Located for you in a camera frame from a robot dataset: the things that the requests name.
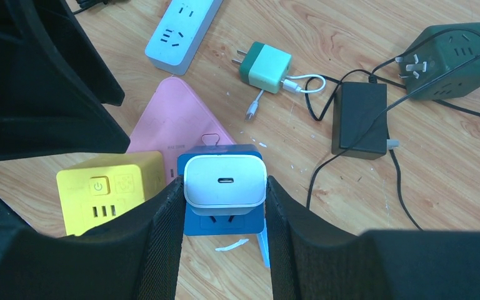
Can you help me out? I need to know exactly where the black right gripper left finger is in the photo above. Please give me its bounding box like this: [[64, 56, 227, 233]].
[[0, 177, 186, 299]]

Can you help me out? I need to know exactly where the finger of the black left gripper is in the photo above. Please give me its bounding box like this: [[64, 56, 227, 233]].
[[0, 1, 130, 161]]

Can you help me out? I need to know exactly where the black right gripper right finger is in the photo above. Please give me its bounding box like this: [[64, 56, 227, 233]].
[[266, 177, 480, 299]]

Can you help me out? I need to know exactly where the blue cube power socket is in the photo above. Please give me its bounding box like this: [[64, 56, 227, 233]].
[[177, 144, 264, 236]]

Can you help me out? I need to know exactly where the yellow cube power socket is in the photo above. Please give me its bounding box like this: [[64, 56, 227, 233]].
[[56, 151, 166, 236]]

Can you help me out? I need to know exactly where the white USB charger plug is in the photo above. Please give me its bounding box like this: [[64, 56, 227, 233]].
[[183, 154, 268, 216]]

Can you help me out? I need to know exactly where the light blue small charger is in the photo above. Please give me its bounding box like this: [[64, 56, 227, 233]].
[[256, 230, 270, 268]]

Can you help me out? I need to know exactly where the pink triangular power socket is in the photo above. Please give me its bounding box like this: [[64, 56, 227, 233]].
[[127, 77, 236, 184]]

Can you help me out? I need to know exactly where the light blue power strip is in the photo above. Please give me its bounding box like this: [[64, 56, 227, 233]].
[[144, 0, 223, 76]]

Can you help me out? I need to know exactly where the black power adapter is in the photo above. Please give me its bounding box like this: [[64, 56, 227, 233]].
[[331, 82, 399, 160]]

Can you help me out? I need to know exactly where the green USB charger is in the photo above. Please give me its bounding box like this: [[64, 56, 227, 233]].
[[231, 41, 293, 94]]

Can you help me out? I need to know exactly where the dark green cube socket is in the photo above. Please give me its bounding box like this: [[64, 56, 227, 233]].
[[395, 22, 480, 101]]

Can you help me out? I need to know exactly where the short white USB cable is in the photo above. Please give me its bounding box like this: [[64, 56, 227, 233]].
[[244, 73, 327, 123]]

